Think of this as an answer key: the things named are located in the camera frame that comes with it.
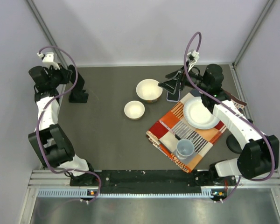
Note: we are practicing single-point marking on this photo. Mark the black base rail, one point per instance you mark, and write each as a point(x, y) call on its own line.
point(152, 181)

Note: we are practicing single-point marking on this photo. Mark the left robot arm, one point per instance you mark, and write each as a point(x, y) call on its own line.
point(51, 144)

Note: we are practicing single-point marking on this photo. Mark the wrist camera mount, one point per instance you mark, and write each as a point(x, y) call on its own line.
point(48, 60)
point(192, 58)

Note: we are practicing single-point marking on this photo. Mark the large green bowl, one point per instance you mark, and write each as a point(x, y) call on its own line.
point(149, 90)

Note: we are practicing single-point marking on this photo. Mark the black wedge phone stand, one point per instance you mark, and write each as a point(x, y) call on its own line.
point(78, 96)

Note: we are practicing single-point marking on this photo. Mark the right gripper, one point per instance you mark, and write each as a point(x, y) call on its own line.
point(170, 85)

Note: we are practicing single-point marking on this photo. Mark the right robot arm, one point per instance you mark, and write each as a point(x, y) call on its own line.
point(260, 153)

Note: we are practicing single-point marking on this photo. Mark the white plate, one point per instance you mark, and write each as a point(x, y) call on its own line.
point(197, 115)

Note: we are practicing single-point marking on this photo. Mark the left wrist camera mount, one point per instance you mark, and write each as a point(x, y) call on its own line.
point(48, 60)

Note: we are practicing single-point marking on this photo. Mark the black round-base phone holder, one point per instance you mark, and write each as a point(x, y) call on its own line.
point(233, 144)

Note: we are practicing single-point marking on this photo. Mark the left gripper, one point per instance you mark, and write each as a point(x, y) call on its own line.
point(65, 74)

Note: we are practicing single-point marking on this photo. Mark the small cream bowl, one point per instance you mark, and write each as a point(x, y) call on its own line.
point(134, 110)

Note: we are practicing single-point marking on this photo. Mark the orange patterned cloth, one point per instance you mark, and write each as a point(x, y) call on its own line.
point(166, 142)

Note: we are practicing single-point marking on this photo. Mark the phone with lilac case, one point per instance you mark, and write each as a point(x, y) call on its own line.
point(173, 97)

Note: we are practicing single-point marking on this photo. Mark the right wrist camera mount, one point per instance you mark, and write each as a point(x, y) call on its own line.
point(192, 58)

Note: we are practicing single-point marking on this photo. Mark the grey cup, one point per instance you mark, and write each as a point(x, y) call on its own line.
point(184, 148)

